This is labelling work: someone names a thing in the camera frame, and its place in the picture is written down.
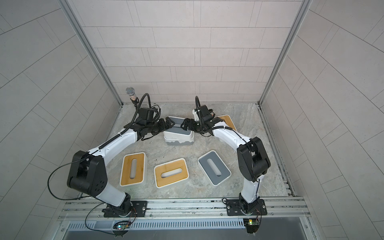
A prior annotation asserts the bamboo lid tissue box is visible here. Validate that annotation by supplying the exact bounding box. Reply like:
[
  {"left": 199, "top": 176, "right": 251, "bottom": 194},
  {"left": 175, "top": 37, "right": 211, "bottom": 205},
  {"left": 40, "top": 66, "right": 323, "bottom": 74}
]
[
  {"left": 218, "top": 115, "right": 237, "bottom": 131},
  {"left": 120, "top": 152, "right": 147, "bottom": 188},
  {"left": 154, "top": 158, "right": 190, "bottom": 189}
]

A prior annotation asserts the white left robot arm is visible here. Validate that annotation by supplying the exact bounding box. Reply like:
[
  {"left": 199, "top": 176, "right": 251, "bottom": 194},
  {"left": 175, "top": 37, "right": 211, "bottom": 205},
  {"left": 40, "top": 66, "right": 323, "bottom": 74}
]
[{"left": 67, "top": 117, "right": 175, "bottom": 217}]

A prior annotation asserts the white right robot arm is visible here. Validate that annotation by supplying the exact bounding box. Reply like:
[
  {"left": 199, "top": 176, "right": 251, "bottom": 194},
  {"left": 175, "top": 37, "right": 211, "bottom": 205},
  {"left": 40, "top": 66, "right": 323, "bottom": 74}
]
[{"left": 181, "top": 117, "right": 271, "bottom": 216}]

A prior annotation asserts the grey lid tissue box front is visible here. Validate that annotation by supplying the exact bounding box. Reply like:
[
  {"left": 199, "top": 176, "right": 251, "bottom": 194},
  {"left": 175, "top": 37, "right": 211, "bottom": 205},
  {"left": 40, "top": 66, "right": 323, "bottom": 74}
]
[{"left": 198, "top": 150, "right": 232, "bottom": 187}]

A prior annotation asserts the microphone on black stand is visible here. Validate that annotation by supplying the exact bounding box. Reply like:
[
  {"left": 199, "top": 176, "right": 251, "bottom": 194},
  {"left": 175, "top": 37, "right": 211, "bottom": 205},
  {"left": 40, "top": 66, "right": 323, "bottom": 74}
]
[{"left": 126, "top": 87, "right": 140, "bottom": 108}]

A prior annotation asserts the white ventilation grille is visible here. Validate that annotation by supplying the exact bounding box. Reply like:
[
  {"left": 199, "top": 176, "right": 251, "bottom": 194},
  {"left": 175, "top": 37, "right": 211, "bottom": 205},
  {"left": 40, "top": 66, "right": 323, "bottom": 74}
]
[{"left": 67, "top": 218, "right": 245, "bottom": 232}]

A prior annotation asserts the left green circuit board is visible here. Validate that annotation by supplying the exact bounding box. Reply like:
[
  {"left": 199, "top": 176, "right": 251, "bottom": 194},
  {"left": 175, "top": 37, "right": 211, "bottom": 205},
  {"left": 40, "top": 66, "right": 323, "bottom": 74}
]
[{"left": 112, "top": 221, "right": 131, "bottom": 237}]

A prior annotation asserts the green circuit board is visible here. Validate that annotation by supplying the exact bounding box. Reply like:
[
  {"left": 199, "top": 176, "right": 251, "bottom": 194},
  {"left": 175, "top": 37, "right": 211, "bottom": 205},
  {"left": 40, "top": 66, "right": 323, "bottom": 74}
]
[
  {"left": 112, "top": 221, "right": 131, "bottom": 237},
  {"left": 243, "top": 219, "right": 261, "bottom": 234}
]

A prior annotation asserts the right green circuit board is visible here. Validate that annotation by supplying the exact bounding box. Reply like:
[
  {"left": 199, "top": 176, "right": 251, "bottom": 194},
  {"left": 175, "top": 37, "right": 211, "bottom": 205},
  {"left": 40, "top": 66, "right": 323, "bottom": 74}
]
[{"left": 243, "top": 219, "right": 261, "bottom": 234}]

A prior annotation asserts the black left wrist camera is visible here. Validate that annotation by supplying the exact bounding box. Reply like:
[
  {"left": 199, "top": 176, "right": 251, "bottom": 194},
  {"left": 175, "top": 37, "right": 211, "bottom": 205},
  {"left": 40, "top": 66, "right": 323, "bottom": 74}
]
[{"left": 139, "top": 108, "right": 159, "bottom": 122}]

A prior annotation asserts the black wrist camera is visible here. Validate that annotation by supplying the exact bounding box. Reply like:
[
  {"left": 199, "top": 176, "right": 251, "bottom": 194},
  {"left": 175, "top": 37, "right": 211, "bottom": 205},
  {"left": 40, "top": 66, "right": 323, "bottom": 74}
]
[
  {"left": 197, "top": 105, "right": 215, "bottom": 122},
  {"left": 139, "top": 108, "right": 159, "bottom": 122}
]

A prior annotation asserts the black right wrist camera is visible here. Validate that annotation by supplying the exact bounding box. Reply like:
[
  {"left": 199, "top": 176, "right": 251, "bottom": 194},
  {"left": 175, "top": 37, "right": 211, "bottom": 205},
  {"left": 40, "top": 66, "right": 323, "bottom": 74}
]
[{"left": 197, "top": 105, "right": 215, "bottom": 122}]

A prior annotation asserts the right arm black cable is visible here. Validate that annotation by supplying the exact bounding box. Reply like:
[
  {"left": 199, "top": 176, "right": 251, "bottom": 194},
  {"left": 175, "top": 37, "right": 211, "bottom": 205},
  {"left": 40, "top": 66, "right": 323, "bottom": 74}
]
[{"left": 194, "top": 95, "right": 262, "bottom": 199}]

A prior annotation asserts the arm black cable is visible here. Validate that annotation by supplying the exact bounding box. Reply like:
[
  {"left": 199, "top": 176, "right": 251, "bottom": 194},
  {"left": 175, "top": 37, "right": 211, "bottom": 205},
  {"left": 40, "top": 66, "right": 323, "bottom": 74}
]
[
  {"left": 47, "top": 92, "right": 152, "bottom": 202},
  {"left": 194, "top": 95, "right": 262, "bottom": 199}
]

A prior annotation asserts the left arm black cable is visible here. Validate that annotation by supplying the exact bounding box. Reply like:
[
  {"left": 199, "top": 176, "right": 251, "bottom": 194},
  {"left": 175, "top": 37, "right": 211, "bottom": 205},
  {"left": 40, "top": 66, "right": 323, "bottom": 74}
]
[{"left": 47, "top": 92, "right": 152, "bottom": 202}]

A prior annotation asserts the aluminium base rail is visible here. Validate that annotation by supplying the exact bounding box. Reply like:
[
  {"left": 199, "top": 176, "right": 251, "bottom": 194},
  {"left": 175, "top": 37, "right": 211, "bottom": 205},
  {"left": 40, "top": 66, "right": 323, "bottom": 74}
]
[{"left": 58, "top": 197, "right": 310, "bottom": 221}]

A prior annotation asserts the aluminium corner post left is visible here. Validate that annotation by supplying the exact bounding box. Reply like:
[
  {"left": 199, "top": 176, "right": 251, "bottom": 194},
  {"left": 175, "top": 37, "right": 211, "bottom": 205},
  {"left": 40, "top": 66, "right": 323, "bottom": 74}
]
[{"left": 58, "top": 0, "right": 124, "bottom": 107}]

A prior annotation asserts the aluminium corner post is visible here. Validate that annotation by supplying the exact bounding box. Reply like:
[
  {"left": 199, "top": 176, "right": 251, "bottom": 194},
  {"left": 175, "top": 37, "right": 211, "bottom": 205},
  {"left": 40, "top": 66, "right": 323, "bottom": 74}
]
[
  {"left": 58, "top": 0, "right": 124, "bottom": 107},
  {"left": 258, "top": 0, "right": 314, "bottom": 105}
]

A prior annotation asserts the aluminium corner post right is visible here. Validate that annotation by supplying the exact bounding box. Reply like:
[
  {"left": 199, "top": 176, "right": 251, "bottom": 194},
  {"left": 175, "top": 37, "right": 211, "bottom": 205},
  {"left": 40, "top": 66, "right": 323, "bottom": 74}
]
[{"left": 258, "top": 0, "right": 314, "bottom": 105}]

